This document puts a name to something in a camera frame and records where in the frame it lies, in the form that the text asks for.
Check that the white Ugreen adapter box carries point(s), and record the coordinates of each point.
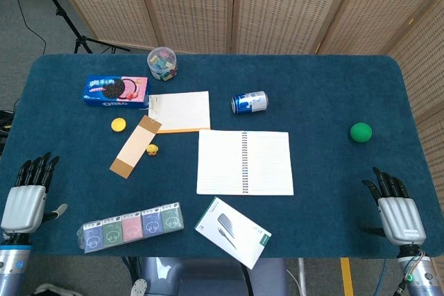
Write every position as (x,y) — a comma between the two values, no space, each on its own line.
(233,232)

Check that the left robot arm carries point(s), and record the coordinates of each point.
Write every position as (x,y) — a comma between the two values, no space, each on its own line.
(12,265)

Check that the beige and brown paper bookmark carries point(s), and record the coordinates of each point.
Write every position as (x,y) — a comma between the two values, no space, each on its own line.
(136,147)

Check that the dark blue table mat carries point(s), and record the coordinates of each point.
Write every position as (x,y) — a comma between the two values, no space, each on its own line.
(312,171)

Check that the blue and white drink can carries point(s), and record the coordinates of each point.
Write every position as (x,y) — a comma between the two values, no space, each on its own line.
(249,102)

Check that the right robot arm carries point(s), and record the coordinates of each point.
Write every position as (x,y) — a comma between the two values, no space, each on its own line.
(418,268)

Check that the blue Oreo cookie box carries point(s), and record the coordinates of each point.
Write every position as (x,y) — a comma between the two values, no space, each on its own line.
(116,91)

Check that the multicolour tissue pack bundle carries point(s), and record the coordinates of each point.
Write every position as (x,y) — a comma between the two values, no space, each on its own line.
(133,226)

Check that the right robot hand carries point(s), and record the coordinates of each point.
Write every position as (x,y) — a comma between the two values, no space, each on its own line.
(399,216)

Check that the black tripod stand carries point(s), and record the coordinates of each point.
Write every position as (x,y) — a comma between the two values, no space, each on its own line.
(74,29)

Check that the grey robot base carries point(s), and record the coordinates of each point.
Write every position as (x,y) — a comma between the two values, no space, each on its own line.
(208,277)

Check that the cream notepad with orange edge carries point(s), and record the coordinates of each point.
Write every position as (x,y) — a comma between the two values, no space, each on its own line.
(180,111)

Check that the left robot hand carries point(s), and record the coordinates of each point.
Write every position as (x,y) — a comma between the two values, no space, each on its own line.
(22,206)

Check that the small yellow toy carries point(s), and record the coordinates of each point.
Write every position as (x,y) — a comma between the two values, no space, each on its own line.
(152,149)

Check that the green foam ball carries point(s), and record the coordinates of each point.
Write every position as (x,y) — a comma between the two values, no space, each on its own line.
(361,132)

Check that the open spiral notebook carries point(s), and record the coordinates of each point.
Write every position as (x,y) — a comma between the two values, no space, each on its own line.
(244,162)

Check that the clear jar of binder clips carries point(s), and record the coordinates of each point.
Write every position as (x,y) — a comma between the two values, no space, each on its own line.
(161,63)

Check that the wicker folding screen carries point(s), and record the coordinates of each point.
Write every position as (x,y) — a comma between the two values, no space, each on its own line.
(243,5)

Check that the yellow round cap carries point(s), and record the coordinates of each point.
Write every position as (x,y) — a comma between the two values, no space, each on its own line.
(118,124)

